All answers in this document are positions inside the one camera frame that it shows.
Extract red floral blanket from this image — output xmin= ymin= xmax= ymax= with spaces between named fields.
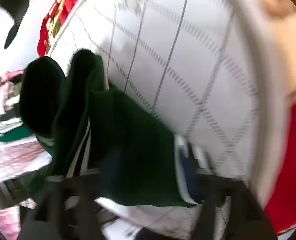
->
xmin=37 ymin=0 xmax=296 ymax=233

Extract green white varsity jacket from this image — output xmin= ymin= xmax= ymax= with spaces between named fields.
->
xmin=19 ymin=49 xmax=208 ymax=207

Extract black hanging strap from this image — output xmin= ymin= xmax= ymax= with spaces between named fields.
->
xmin=0 ymin=0 xmax=30 ymax=49

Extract pink floral curtain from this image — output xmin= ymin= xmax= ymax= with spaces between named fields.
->
xmin=0 ymin=137 xmax=51 ymax=239

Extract clothes rack with garments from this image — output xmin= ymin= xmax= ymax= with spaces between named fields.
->
xmin=0 ymin=70 xmax=32 ymax=142

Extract white diamond pattern mat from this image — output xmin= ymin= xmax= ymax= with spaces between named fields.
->
xmin=47 ymin=0 xmax=288 ymax=240

